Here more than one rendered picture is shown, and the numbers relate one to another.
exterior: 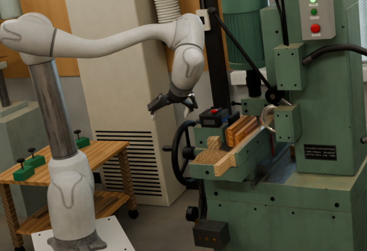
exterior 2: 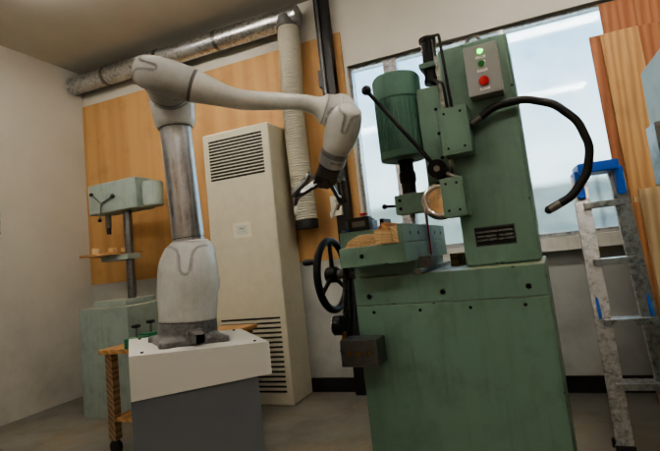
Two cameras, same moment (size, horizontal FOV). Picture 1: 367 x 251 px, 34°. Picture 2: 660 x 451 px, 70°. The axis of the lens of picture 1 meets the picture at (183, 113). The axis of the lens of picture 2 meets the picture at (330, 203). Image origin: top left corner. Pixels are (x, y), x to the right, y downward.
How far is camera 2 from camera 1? 1.05 m
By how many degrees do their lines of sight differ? 24
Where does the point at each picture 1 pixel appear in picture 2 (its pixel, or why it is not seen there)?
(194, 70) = (351, 123)
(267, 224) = (436, 329)
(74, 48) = (216, 87)
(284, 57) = (450, 116)
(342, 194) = (534, 269)
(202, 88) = not seen: hidden behind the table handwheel
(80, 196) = (201, 262)
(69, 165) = not seen: hidden behind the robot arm
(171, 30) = (324, 99)
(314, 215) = (499, 307)
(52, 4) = not seen: hidden behind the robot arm
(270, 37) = (428, 116)
